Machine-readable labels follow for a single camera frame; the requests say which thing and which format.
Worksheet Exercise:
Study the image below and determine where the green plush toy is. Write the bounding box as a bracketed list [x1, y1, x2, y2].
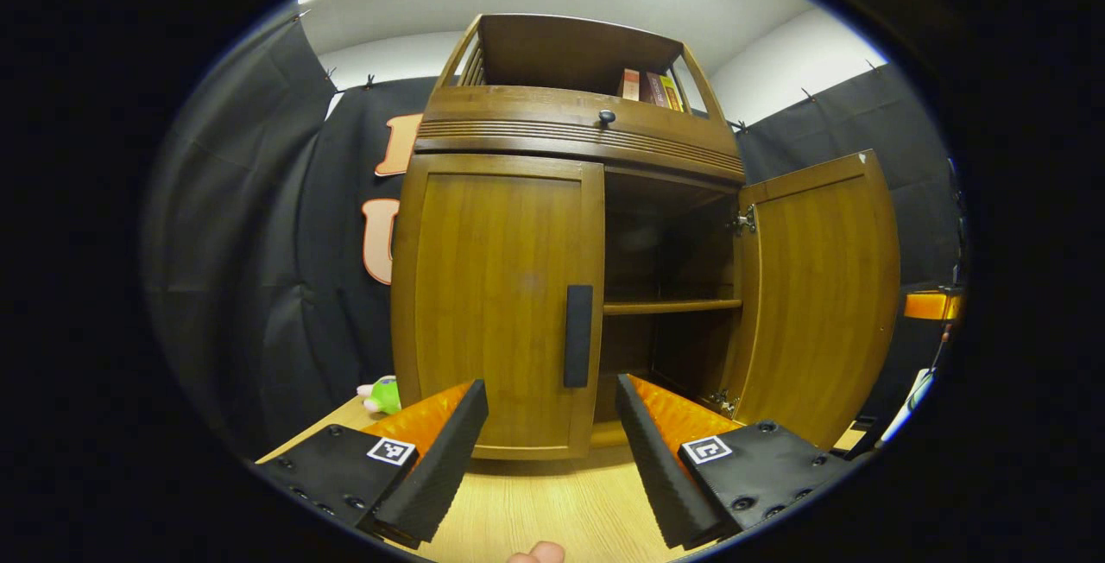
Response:
[357, 376, 402, 415]

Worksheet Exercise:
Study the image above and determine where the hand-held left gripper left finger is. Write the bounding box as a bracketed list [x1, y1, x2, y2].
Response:
[256, 379, 489, 550]

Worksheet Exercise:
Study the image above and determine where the wooden drawer with black knob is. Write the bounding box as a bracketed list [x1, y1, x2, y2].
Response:
[414, 85, 746, 184]

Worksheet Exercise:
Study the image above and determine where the wooden double-door shoe cabinet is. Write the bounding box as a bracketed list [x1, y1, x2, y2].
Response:
[390, 13, 748, 460]

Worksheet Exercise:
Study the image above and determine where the wooden shoe cabinet door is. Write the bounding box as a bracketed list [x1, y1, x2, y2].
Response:
[721, 150, 900, 450]
[411, 155, 605, 460]

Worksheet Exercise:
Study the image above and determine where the black backdrop cloth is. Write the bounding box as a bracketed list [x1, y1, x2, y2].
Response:
[142, 15, 963, 460]

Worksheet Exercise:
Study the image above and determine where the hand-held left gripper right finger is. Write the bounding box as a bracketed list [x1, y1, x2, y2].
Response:
[614, 373, 864, 551]

